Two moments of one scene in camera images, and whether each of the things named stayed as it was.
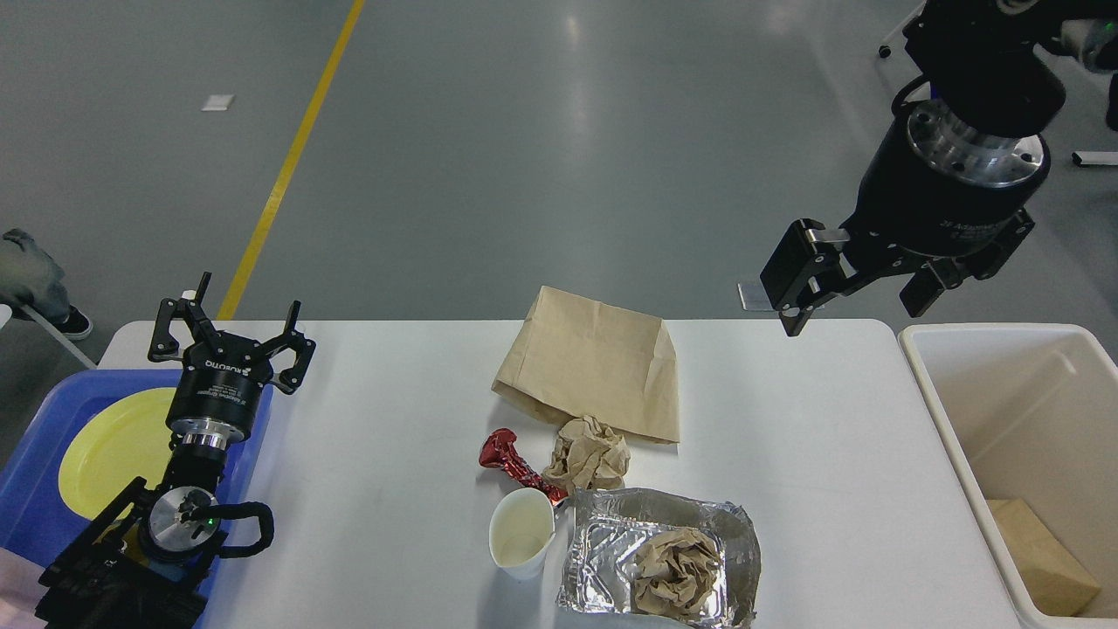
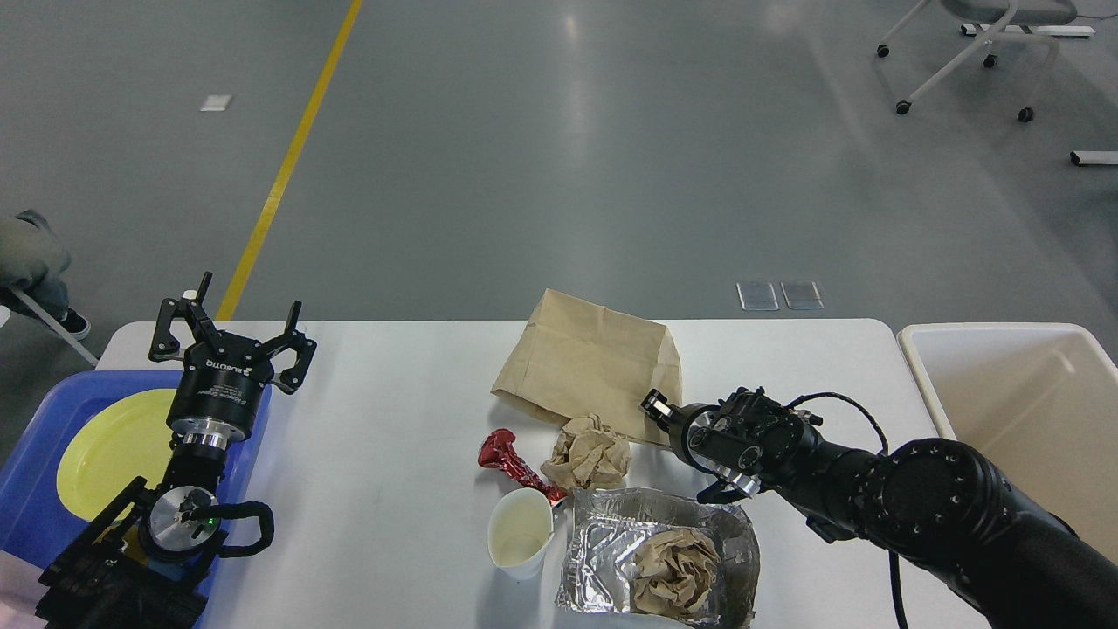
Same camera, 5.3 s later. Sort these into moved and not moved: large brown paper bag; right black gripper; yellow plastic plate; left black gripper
Moved: right black gripper
Not moved: large brown paper bag; yellow plastic plate; left black gripper
